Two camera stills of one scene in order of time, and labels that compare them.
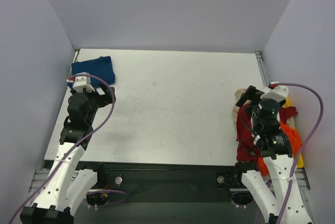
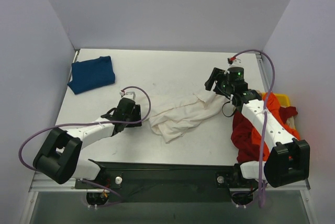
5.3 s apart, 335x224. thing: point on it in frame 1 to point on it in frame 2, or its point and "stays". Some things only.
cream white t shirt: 236,108 to 173,124
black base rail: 134,182 stays
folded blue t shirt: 101,67 stays
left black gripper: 100,96 to 136,115
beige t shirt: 291,122 stays
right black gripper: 251,94 to 212,79
